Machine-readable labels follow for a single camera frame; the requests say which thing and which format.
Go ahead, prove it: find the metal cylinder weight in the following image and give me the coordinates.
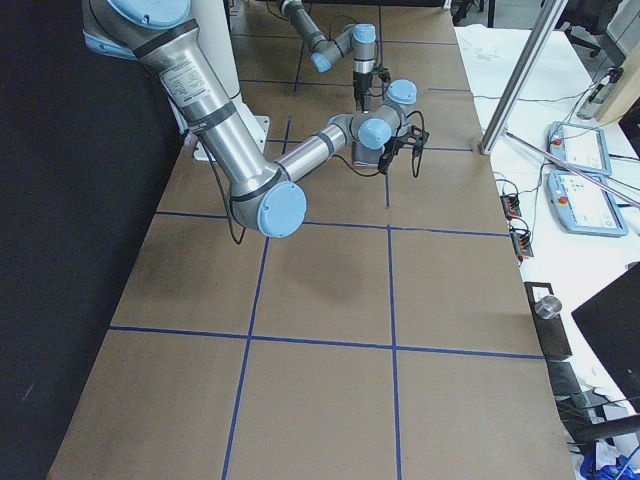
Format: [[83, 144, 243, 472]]
[[534, 295, 562, 320]]

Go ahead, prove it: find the blue teach pendant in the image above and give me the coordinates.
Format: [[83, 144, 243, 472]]
[[547, 121, 612, 176], [546, 170, 628, 238]]

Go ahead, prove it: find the black office chair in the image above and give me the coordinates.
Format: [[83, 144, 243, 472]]
[[557, 0, 601, 58]]

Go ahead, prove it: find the aluminium frame post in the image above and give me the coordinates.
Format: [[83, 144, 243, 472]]
[[479, 0, 568, 155]]

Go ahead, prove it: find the black laptop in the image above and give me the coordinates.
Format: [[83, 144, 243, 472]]
[[572, 264, 639, 409]]

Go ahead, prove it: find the black flat plate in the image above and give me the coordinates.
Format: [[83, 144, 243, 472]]
[[524, 281, 572, 361]]

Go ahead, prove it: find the far blue teach pendant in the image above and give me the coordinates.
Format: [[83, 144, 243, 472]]
[[547, 121, 612, 176]]

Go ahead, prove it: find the small orange connector box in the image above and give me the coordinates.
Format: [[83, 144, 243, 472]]
[[500, 193, 522, 220]]

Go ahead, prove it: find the near blue teach pendant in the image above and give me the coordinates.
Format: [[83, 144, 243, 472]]
[[546, 170, 628, 238]]

